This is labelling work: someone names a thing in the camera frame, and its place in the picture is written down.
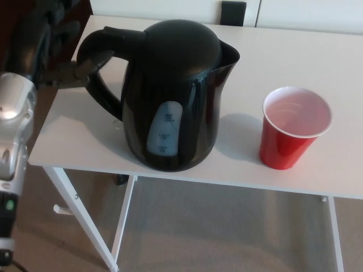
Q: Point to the white table leg hook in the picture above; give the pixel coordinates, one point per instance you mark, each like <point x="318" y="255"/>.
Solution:
<point x="59" y="209"/>

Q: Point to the white cabinet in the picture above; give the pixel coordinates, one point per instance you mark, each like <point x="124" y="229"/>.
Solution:
<point x="312" y="14"/>

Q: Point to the red plastic cup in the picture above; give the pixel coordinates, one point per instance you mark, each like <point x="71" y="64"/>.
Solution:
<point x="283" y="147"/>

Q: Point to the black electric kettle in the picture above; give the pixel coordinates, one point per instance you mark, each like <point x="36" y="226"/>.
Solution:
<point x="184" y="113"/>

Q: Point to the white metal frame table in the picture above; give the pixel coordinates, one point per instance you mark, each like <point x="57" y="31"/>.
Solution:
<point x="283" y="56"/>

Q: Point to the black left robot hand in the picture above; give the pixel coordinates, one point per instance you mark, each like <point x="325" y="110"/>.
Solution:
<point x="56" y="76"/>

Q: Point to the small black floor object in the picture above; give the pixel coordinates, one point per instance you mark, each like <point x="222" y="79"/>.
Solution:
<point x="121" y="180"/>

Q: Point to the dark brown wooden door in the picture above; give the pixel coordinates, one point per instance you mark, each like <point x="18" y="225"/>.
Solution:
<point x="8" y="22"/>

